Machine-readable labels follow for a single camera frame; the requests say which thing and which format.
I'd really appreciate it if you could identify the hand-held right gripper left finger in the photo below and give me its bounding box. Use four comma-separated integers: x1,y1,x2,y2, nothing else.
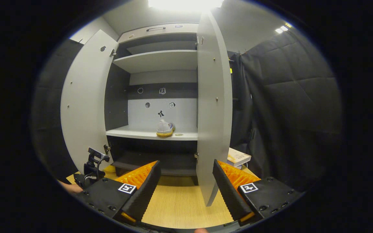
76,160,162,226

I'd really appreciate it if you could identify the white striped shoe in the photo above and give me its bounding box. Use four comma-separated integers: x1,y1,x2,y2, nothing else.
156,119,175,137

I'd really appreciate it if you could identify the grey cabinet drawer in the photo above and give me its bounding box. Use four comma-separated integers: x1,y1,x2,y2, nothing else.
118,23,199,44

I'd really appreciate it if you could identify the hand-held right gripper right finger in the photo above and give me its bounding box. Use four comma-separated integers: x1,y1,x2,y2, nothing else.
212,159,305,227

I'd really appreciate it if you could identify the small ceiling light panel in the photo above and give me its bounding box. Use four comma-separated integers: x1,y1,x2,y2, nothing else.
275,23,293,34

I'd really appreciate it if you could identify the grey door with bar handle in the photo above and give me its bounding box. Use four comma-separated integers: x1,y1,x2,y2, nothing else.
60,30,119,175

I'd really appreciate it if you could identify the large ceiling light panel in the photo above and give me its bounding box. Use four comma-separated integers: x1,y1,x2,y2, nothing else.
148,0,224,12

